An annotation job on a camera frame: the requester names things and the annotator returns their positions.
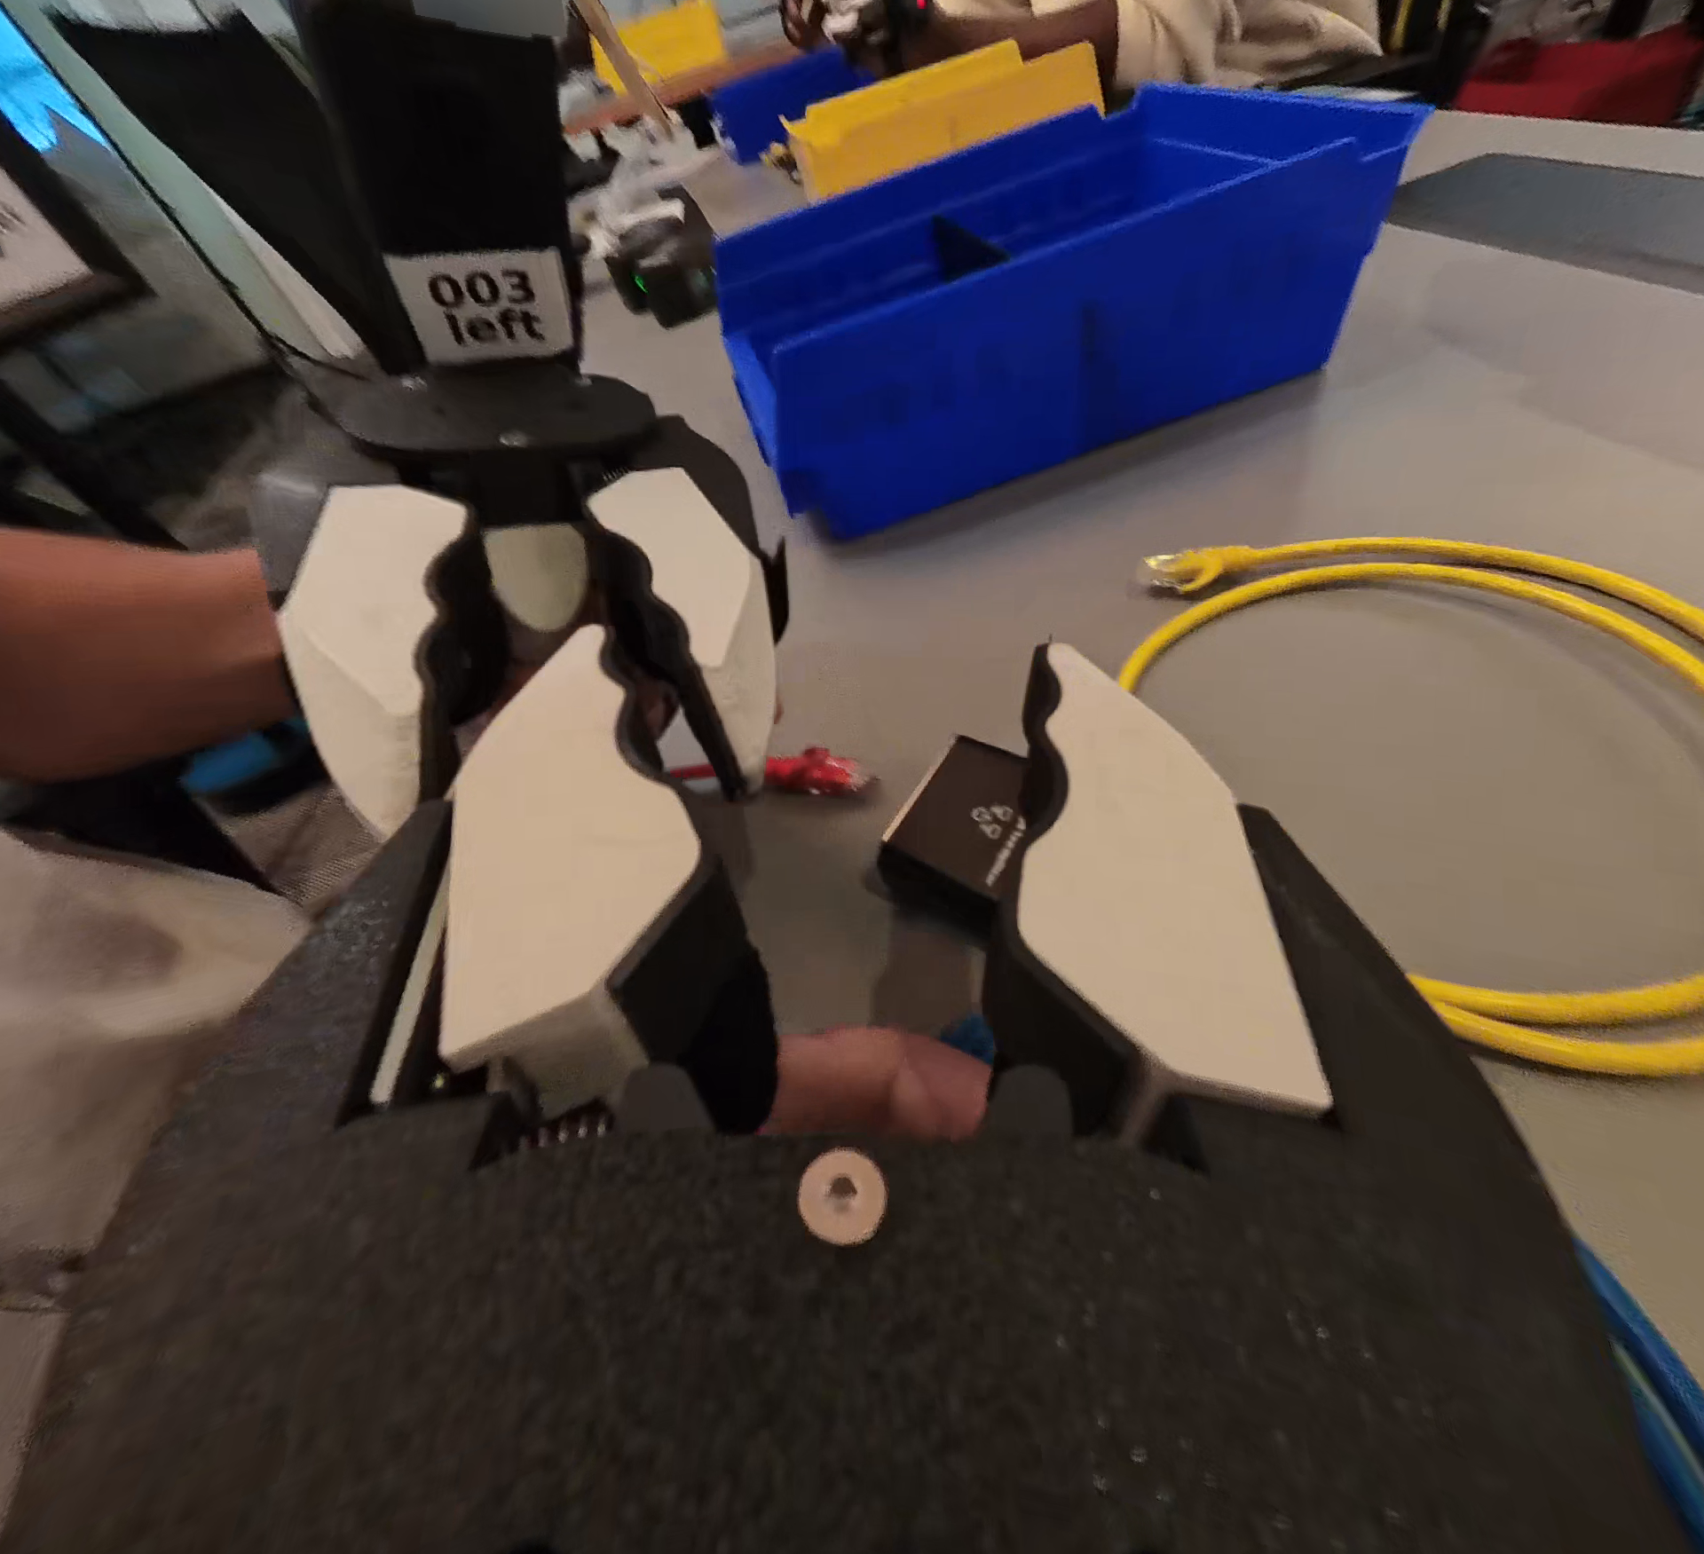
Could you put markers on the blue plastic bin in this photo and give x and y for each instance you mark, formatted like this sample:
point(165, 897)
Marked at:
point(1066, 315)
point(779, 102)

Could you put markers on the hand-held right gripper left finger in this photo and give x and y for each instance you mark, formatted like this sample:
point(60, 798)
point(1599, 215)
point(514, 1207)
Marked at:
point(559, 888)

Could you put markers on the person's left forearm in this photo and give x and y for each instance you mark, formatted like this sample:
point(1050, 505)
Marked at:
point(133, 648)

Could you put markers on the yellow plastic bin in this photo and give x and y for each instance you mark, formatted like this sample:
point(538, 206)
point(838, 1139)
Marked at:
point(659, 43)
point(931, 116)

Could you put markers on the black bin divider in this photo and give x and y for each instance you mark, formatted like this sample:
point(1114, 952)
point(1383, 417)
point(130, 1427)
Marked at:
point(965, 249)

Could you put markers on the person's right hand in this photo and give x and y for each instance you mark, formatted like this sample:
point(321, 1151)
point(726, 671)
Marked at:
point(880, 1081)

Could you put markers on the black device with screen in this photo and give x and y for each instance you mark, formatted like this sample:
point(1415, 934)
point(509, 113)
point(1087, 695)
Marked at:
point(667, 263)

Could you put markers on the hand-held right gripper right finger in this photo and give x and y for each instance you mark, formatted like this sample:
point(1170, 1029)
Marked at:
point(1159, 900)

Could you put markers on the black ethernet port adapter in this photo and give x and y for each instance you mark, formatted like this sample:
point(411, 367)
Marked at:
point(953, 834)

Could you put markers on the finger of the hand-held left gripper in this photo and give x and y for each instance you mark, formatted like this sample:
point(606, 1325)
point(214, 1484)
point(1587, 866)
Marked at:
point(360, 621)
point(706, 594)

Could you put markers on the red bag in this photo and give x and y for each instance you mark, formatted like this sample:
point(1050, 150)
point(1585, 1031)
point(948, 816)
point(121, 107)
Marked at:
point(1585, 75)

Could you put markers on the blue wristband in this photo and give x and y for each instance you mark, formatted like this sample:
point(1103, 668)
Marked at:
point(246, 761)

